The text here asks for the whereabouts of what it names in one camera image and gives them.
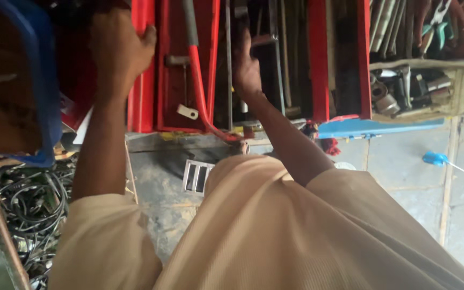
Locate white tag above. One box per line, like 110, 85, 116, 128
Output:
176, 104, 199, 121

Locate blue plastic crate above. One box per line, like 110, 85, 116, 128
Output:
0, 0, 63, 168

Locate thin metal rod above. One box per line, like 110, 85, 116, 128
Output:
225, 0, 234, 130

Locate tray of pliers and wrenches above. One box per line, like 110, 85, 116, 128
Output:
369, 0, 464, 62

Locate red toolbox handle grey grip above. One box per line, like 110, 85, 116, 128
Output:
182, 0, 244, 142

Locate heap of black cables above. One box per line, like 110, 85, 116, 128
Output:
0, 155, 76, 290

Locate metal vent grille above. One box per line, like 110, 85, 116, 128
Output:
182, 159, 216, 197

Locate red cloth rag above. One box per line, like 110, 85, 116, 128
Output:
321, 138, 342, 157

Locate person's right hand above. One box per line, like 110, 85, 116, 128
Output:
231, 28, 264, 100

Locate person's left hand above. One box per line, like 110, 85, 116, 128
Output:
90, 7, 157, 101

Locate blue metal tray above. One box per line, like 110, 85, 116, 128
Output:
317, 118, 445, 140

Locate cardboard tray of sockets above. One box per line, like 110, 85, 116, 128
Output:
369, 57, 464, 124

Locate blue handled screwdriver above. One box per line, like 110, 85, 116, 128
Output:
422, 151, 464, 179

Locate red metal toolbox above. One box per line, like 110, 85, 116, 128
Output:
61, 0, 373, 134

